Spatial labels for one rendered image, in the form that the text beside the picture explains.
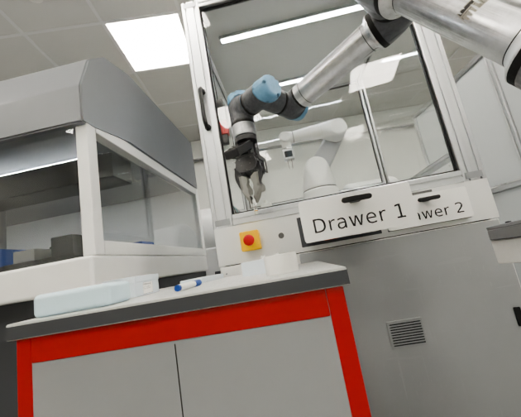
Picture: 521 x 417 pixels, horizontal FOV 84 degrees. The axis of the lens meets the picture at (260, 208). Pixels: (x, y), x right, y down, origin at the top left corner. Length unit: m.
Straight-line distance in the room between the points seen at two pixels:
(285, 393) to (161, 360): 0.22
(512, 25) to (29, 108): 1.32
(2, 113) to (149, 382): 1.10
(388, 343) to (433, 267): 0.31
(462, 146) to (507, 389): 0.82
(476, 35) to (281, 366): 0.60
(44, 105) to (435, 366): 1.61
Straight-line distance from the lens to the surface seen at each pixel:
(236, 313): 0.53
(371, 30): 0.86
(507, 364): 1.34
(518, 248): 0.60
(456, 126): 1.34
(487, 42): 0.60
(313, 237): 0.77
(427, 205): 1.19
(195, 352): 0.56
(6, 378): 1.37
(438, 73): 1.42
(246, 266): 0.81
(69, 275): 1.10
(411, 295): 1.18
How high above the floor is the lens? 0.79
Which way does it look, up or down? 10 degrees up
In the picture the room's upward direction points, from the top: 10 degrees counter-clockwise
